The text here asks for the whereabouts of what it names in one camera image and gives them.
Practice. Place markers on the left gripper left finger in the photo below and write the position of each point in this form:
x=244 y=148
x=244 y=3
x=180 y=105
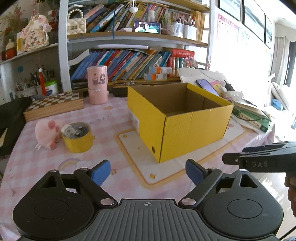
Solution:
x=90 y=181

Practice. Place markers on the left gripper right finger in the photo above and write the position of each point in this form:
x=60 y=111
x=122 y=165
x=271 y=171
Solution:
x=204 y=180

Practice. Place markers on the yellow tape roll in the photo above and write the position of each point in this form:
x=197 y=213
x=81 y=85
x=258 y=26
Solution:
x=82 y=144

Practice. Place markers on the pink plush pig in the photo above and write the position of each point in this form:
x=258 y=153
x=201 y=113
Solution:
x=48 y=133

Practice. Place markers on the person's right hand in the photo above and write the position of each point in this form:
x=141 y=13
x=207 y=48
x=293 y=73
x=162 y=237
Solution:
x=290 y=184

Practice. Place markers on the pink checkered tablecloth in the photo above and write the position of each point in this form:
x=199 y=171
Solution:
x=134 y=171

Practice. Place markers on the green book stack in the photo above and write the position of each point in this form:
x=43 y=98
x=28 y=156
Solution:
x=261 y=123

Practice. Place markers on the white power adapter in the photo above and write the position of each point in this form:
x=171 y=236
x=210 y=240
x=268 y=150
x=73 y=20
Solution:
x=68 y=131

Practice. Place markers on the yellow cardboard box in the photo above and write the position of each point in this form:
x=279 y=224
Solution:
x=175 y=119

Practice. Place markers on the wooden chess board box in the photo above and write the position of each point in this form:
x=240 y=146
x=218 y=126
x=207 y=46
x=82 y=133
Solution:
x=53 y=105

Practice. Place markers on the black case on table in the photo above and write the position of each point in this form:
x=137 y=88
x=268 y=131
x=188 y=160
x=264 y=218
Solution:
x=120 y=91

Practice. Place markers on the smartphone on papers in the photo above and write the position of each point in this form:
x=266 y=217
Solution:
x=204 y=84

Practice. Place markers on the white jar green lid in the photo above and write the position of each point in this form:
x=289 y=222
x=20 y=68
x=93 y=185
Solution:
x=49 y=87

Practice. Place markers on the black electronic keyboard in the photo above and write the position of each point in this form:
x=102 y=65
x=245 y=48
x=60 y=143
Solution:
x=13 y=120

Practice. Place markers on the pink cylindrical container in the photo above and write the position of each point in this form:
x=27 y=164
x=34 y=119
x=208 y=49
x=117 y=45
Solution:
x=97 y=84

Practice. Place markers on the row of books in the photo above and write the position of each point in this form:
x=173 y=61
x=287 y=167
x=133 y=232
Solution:
x=132 y=64

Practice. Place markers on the white bookshelf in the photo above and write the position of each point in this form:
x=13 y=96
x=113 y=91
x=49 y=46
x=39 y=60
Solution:
x=70 y=46

